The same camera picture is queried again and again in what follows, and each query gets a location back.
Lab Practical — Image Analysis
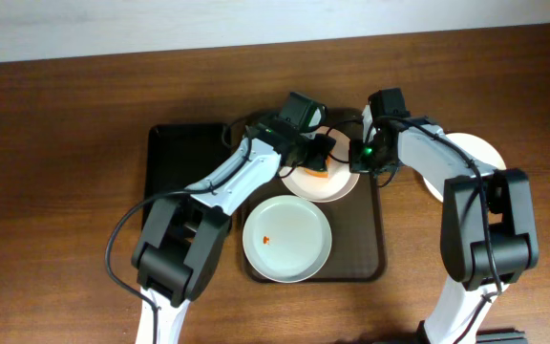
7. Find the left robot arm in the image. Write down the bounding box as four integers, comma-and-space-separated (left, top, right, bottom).
131, 93, 334, 343

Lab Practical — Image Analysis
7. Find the brown serving tray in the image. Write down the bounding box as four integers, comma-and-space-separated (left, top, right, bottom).
241, 108, 387, 284

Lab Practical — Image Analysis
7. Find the black water tray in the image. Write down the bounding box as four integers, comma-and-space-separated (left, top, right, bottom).
140, 121, 233, 235

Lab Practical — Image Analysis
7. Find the green orange sponge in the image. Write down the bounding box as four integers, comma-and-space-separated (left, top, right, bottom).
302, 155, 330, 179

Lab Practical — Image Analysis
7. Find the pale green plate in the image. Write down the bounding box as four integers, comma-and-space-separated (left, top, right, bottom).
243, 195, 332, 284

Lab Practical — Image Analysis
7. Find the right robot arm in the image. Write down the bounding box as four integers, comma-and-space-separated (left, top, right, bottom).
349, 88, 539, 344

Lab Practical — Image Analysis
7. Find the cream plate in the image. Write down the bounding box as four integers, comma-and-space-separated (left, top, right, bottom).
412, 133, 506, 203

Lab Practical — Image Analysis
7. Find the pinkish white plate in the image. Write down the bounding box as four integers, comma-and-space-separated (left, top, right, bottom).
279, 124, 361, 204

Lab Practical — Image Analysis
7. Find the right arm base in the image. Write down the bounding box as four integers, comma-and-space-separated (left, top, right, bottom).
476, 330, 529, 344

